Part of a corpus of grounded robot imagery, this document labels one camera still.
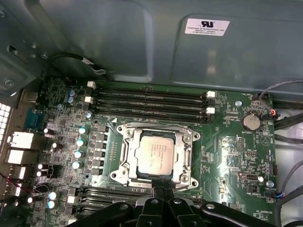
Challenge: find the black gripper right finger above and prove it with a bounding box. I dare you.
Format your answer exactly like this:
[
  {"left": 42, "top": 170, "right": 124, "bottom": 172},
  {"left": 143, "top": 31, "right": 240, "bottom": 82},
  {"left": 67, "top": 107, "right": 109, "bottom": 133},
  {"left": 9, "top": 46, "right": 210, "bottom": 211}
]
[{"left": 163, "top": 181, "right": 279, "bottom": 227}]

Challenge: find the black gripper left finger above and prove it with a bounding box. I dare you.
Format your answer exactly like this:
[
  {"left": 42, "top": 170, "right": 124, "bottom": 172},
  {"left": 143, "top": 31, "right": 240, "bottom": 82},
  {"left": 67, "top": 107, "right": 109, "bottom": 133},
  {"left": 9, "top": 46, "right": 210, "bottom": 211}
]
[{"left": 67, "top": 179, "right": 167, "bottom": 227}]

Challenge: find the thin metal locking lever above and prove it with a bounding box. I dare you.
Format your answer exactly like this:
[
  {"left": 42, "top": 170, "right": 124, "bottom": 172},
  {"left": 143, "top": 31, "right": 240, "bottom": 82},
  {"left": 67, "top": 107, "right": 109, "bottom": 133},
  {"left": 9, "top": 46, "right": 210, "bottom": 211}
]
[
  {"left": 111, "top": 181, "right": 198, "bottom": 190},
  {"left": 117, "top": 122, "right": 194, "bottom": 133}
]

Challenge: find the silver CPU chip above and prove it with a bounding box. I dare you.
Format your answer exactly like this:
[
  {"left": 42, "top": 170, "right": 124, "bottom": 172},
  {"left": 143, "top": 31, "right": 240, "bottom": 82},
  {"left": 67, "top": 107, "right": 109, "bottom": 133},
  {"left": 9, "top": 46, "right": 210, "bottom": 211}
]
[{"left": 134, "top": 129, "right": 180, "bottom": 177}]

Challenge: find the metal socket cover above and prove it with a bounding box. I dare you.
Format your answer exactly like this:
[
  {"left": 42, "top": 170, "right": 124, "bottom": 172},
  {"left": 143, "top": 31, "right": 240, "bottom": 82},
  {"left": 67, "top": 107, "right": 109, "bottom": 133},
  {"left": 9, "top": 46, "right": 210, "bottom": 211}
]
[{"left": 119, "top": 127, "right": 194, "bottom": 187}]

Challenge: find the CPU socket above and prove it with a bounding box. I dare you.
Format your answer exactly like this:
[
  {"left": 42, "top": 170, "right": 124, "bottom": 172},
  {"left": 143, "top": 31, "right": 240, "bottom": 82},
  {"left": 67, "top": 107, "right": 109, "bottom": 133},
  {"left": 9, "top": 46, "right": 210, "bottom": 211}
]
[{"left": 109, "top": 122, "right": 201, "bottom": 190}]

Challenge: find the green motherboard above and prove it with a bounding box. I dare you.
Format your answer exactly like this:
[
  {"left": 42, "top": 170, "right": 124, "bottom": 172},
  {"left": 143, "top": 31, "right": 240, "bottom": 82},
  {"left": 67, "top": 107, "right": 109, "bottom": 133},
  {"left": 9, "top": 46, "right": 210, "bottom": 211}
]
[{"left": 14, "top": 80, "right": 278, "bottom": 227}]

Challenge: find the silver coin battery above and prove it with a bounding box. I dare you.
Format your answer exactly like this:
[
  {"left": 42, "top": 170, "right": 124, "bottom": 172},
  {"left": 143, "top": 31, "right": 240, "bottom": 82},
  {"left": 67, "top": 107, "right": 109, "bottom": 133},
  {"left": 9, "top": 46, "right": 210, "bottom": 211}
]
[{"left": 240, "top": 113, "right": 262, "bottom": 131}]

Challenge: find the silver rear port block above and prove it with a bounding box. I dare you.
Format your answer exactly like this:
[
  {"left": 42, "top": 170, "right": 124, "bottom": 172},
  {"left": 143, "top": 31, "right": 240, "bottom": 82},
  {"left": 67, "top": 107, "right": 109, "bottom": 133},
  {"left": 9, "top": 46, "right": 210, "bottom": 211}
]
[
  {"left": 7, "top": 131, "right": 43, "bottom": 150},
  {"left": 4, "top": 148, "right": 40, "bottom": 166}
]

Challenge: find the blue serial port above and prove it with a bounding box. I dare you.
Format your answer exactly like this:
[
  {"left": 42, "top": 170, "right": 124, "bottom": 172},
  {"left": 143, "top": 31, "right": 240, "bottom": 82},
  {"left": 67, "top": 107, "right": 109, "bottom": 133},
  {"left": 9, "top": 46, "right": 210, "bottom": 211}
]
[{"left": 25, "top": 110, "right": 48, "bottom": 132}]

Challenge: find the black PC case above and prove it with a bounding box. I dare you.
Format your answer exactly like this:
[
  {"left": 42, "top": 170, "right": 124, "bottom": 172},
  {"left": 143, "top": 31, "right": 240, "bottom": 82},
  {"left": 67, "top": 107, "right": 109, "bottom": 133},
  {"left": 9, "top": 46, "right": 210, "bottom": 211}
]
[{"left": 0, "top": 0, "right": 303, "bottom": 227}]

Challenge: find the white case label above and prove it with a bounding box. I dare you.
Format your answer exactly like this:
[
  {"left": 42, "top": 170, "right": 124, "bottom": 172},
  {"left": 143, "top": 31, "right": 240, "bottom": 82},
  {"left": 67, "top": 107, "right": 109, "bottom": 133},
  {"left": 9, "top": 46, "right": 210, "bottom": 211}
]
[{"left": 184, "top": 18, "right": 231, "bottom": 36}]

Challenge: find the black looped wire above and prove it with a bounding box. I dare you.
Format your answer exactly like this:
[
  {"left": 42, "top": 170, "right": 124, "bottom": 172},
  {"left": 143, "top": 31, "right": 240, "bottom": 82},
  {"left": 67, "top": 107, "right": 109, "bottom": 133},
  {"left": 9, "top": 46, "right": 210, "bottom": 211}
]
[{"left": 276, "top": 158, "right": 303, "bottom": 227}]

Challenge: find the thick black cable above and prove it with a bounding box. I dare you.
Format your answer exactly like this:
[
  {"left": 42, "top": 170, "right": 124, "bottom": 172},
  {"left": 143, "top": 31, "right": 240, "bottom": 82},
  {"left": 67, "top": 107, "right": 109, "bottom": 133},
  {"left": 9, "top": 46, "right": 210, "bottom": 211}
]
[{"left": 273, "top": 112, "right": 303, "bottom": 131}]

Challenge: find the red wire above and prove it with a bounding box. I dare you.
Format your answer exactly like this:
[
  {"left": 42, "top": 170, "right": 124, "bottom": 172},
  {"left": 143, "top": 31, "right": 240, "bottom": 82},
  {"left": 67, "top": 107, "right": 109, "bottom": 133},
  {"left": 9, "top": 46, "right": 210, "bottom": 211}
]
[{"left": 0, "top": 171, "right": 31, "bottom": 192}]

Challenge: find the black arched wire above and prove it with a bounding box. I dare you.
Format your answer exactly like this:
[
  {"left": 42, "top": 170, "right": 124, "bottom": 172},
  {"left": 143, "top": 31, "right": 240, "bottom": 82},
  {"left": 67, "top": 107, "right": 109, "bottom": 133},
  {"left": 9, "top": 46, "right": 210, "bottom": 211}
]
[{"left": 254, "top": 80, "right": 303, "bottom": 100}]

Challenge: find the black wire with white tag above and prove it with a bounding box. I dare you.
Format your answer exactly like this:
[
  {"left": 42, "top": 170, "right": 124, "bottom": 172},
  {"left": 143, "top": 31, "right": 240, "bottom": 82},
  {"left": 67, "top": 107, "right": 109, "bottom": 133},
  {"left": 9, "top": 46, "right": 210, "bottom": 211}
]
[{"left": 48, "top": 52, "right": 107, "bottom": 76}]

